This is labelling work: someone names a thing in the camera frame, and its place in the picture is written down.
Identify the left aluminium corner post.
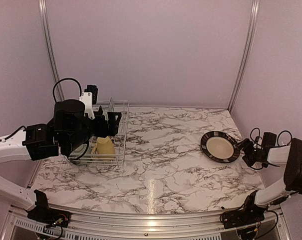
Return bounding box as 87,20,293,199
38,0,67,101

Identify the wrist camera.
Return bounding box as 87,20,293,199
261,132,277,149
79,84,98,120

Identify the pale green flower plate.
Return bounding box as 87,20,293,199
107,97,115,113

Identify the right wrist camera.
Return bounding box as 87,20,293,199
261,132,277,149

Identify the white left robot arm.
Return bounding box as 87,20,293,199
0,85,122,223

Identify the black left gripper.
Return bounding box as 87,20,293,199
65,111,121,154

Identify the aluminium corner post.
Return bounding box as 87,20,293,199
228,0,261,113
38,0,67,101

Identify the black rimmed cream plate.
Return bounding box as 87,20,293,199
200,131,240,164

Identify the grey-green ceramic bowl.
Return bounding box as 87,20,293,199
68,142,90,166

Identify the white wire dish rack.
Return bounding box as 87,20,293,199
68,99,129,166

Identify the yellow ceramic mug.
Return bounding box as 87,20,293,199
91,136,115,161

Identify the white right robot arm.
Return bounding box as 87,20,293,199
234,132,302,224

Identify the aluminium front frame rail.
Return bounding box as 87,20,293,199
5,202,291,240

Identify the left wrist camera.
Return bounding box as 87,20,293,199
79,84,98,120

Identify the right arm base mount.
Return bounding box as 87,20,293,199
219,196,279,240

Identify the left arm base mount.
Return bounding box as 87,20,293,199
26,190,71,240

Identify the right aluminium corner post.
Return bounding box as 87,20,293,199
228,0,261,113

